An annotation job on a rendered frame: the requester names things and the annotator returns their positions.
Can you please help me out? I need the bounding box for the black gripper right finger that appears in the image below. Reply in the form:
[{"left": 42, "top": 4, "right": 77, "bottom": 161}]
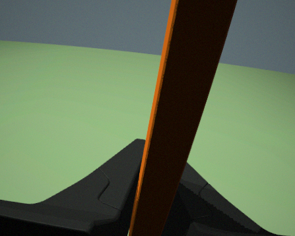
[{"left": 161, "top": 163, "right": 288, "bottom": 236}]

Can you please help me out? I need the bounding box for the orange bar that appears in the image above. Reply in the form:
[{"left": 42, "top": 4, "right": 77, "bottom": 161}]
[{"left": 129, "top": 0, "right": 237, "bottom": 236}]

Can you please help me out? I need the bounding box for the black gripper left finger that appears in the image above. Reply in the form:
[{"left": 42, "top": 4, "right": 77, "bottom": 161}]
[{"left": 0, "top": 138, "right": 145, "bottom": 236}]

